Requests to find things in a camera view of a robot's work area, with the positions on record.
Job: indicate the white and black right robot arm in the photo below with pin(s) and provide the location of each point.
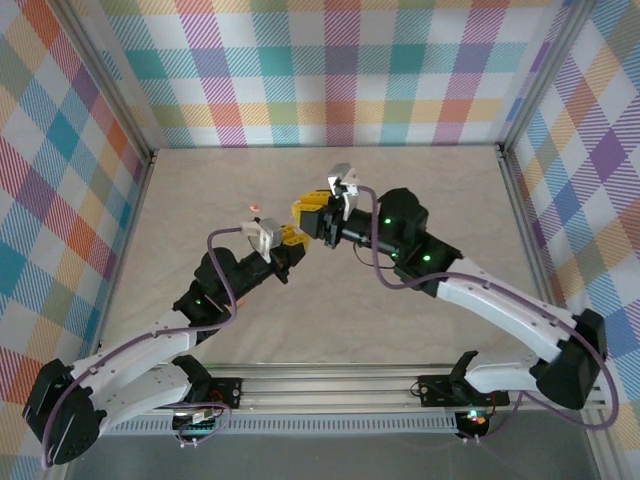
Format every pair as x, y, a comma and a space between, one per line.
500, 310

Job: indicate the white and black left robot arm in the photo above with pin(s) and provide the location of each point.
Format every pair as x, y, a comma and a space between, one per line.
145, 395

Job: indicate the small black controller board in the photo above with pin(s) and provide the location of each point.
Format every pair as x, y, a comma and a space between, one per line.
475, 422
200, 425

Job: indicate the aluminium left side rail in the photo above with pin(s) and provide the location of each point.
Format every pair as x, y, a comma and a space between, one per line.
132, 220

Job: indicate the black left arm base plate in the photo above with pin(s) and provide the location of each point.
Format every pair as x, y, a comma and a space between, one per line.
225, 392

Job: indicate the aluminium right side rail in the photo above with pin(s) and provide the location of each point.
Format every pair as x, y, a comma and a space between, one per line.
534, 250

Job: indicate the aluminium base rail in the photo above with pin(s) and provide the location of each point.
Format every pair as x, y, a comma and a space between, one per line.
325, 392

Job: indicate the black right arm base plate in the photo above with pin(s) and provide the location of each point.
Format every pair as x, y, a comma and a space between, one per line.
435, 390

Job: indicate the aluminium right frame post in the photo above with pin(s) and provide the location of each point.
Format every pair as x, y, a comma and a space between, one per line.
545, 75

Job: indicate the aluminium frame post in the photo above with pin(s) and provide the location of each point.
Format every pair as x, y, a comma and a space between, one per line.
545, 75
107, 85

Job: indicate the aluminium left frame post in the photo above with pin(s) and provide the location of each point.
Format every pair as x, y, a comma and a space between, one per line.
107, 85

